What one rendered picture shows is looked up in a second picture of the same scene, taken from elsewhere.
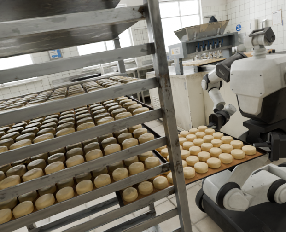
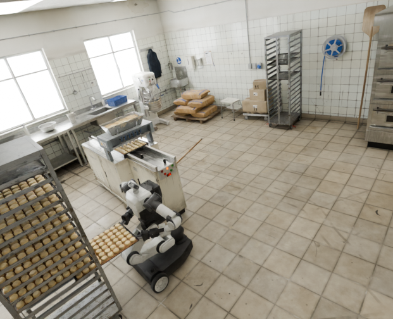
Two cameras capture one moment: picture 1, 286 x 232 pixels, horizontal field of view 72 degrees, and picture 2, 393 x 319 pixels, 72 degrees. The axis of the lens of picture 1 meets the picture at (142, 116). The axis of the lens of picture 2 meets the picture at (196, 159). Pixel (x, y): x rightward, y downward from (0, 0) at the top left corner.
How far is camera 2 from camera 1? 1.90 m
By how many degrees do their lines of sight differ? 22
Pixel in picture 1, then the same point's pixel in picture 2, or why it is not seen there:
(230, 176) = (131, 249)
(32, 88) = not seen: outside the picture
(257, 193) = (150, 251)
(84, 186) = (59, 278)
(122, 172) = (74, 268)
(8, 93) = not seen: outside the picture
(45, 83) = not seen: outside the picture
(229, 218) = (139, 266)
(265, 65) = (135, 200)
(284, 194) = (163, 248)
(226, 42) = (145, 128)
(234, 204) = (135, 261)
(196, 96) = (127, 176)
